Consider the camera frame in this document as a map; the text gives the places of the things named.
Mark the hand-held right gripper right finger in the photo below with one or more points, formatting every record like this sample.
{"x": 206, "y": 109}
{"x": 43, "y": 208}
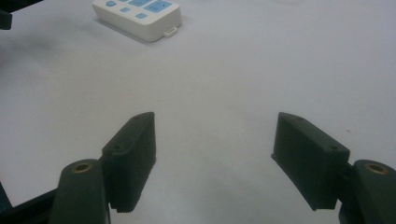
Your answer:
{"x": 308, "y": 161}

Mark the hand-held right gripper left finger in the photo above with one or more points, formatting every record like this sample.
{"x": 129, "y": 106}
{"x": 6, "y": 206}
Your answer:
{"x": 130, "y": 161}

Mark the white remote control blue buttons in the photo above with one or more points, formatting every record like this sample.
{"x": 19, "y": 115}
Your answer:
{"x": 137, "y": 18}

